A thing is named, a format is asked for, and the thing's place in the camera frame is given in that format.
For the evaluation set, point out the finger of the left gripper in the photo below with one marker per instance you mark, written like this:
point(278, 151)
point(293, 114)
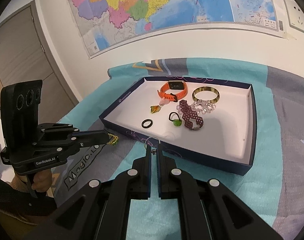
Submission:
point(95, 133)
point(88, 140)

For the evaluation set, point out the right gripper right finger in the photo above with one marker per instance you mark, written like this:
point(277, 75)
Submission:
point(208, 209)

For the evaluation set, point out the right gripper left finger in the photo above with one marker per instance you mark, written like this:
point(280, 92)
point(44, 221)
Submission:
point(99, 210)

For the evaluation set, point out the yellow green bead ornament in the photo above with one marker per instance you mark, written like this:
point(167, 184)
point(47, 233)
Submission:
point(113, 140)

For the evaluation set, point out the orange smart watch band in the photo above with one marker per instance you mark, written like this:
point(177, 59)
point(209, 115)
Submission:
point(173, 90)

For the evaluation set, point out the tortoiseshell bangle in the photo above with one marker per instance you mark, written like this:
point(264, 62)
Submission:
point(208, 93)

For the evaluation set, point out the person's left hand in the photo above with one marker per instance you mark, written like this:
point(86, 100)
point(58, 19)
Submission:
point(42, 181)

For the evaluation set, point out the teal grey bedsheet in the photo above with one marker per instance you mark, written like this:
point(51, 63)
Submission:
point(273, 187)

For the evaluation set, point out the dark blue shallow box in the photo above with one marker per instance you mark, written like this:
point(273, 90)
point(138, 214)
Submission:
point(187, 119)

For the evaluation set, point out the grey wooden door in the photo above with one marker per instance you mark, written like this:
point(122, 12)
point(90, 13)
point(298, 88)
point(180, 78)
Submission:
point(25, 55)

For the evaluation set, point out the colourful wall map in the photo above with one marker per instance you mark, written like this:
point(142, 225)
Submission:
point(107, 24)

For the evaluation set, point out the white wall socket panel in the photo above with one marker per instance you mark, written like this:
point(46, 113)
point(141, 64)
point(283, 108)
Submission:
point(295, 15)

